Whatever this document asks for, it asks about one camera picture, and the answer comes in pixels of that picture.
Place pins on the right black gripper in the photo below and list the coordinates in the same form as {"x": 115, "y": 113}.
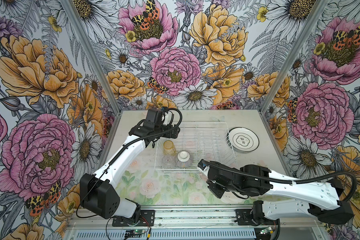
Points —
{"x": 212, "y": 185}

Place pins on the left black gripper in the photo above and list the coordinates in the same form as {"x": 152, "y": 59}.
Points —
{"x": 173, "y": 136}

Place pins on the amber glass cup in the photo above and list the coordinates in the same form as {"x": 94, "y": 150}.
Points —
{"x": 169, "y": 148}

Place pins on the clear glass cup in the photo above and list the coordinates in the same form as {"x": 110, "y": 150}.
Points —
{"x": 168, "y": 162}

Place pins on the plate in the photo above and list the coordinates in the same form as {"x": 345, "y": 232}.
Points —
{"x": 243, "y": 140}

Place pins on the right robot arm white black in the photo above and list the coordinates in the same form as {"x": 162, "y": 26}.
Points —
{"x": 325, "y": 198}

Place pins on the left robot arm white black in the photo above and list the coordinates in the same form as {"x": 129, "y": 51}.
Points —
{"x": 98, "y": 191}

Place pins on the ribbed white bowl upside down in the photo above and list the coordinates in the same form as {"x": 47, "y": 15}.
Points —
{"x": 184, "y": 160}

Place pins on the green circuit board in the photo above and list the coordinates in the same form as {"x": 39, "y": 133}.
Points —
{"x": 134, "y": 234}

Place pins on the white wire dish rack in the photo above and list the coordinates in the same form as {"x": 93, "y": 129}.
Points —
{"x": 196, "y": 141}

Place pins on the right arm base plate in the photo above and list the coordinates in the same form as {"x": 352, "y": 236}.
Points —
{"x": 249, "y": 217}

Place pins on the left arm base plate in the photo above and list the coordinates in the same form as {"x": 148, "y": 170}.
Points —
{"x": 143, "y": 218}

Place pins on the white vented cable duct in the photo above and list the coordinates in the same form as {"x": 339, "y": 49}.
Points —
{"x": 172, "y": 234}

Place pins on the aluminium front rail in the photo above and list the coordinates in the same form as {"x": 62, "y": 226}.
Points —
{"x": 171, "y": 217}

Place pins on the left aluminium frame post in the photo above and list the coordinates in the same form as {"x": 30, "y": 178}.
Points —
{"x": 83, "y": 37}

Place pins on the aluminium frame post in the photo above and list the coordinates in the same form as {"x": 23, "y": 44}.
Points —
{"x": 83, "y": 37}
{"x": 309, "y": 25}

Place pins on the right aluminium frame post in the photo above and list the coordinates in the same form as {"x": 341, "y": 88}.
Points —
{"x": 309, "y": 25}

